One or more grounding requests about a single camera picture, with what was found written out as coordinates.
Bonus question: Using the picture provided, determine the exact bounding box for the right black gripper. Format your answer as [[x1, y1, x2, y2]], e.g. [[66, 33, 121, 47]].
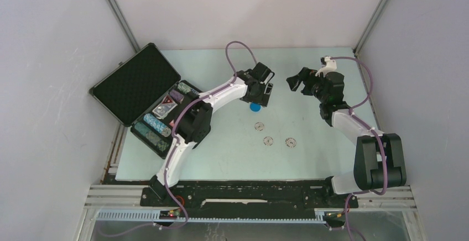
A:
[[286, 67, 329, 103]]

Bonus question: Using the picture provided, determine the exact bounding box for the blue round chip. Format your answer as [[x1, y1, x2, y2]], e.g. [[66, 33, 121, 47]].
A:
[[249, 103, 262, 113]]

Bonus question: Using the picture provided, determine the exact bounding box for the white poker chip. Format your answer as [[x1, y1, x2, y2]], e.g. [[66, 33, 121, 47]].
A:
[[285, 138, 297, 148], [254, 122, 265, 131], [263, 137, 274, 146]]

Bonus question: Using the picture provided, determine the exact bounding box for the all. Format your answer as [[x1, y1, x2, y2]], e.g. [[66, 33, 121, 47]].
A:
[[160, 95, 177, 109]]

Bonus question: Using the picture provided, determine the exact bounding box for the clear round dealer button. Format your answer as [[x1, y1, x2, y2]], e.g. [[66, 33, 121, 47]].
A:
[[152, 105, 171, 119]]

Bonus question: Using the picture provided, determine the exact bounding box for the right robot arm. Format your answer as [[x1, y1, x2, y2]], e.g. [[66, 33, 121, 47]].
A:
[[286, 67, 407, 207]]

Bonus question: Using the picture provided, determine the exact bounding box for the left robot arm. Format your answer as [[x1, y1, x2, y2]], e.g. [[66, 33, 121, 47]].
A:
[[149, 62, 275, 206]]

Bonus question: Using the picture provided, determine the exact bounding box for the black poker set case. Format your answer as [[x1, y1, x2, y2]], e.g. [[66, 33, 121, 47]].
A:
[[89, 43, 201, 159]]

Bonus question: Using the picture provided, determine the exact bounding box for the green and blue chip stack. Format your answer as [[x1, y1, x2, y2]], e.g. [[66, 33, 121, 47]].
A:
[[176, 82, 199, 98]]

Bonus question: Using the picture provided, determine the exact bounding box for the purple and orange chip stack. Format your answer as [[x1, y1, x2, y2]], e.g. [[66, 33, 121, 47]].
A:
[[169, 89, 185, 104]]

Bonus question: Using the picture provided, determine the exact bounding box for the blue playing card deck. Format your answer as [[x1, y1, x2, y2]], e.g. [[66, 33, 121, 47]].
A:
[[152, 95, 178, 119]]

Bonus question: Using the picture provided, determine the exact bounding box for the light blue chip stack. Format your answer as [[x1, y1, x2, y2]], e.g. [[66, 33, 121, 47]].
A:
[[143, 113, 171, 137]]

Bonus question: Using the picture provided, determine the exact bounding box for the teal green chip stack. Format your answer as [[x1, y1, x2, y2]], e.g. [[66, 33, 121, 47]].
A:
[[134, 122, 169, 152]]

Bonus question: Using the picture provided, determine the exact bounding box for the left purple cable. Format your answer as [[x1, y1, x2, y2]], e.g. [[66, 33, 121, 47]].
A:
[[163, 40, 259, 233]]

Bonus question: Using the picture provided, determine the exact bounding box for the purple cable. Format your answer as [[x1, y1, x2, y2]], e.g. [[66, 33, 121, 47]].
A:
[[330, 56, 389, 241], [163, 40, 259, 233]]

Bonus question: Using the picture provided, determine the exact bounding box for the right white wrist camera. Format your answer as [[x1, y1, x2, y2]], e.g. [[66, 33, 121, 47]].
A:
[[315, 56, 337, 77]]

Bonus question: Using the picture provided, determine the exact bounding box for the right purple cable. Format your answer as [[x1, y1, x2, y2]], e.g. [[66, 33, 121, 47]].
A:
[[330, 56, 389, 241]]

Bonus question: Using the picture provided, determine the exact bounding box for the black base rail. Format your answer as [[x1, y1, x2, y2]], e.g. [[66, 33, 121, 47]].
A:
[[140, 179, 358, 220]]

